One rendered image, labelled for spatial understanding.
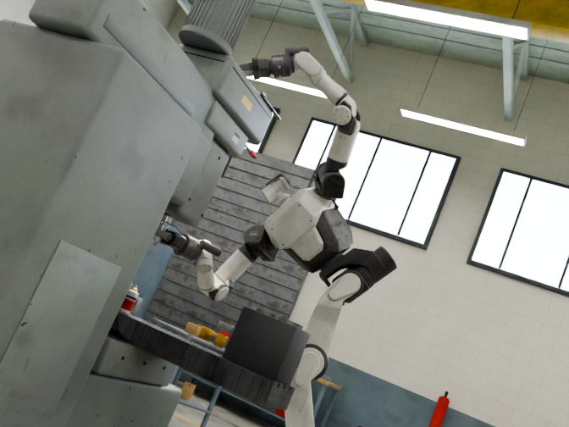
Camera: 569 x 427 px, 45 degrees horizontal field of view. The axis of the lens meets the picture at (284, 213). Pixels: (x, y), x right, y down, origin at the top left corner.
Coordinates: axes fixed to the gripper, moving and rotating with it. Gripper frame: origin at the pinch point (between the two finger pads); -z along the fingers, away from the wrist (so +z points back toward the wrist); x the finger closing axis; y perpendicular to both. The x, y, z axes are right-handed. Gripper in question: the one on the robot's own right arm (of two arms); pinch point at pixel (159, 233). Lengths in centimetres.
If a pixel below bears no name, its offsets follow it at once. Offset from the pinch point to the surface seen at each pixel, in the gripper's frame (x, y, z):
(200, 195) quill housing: 9.6, -18.6, 3.3
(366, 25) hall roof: -529, -490, 528
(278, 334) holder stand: 57, 18, 21
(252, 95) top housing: 12, -62, 5
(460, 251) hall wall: -325, -199, 678
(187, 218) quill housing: 9.1, -8.9, 2.6
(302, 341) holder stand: 60, 17, 31
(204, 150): 17.1, -32.2, -8.0
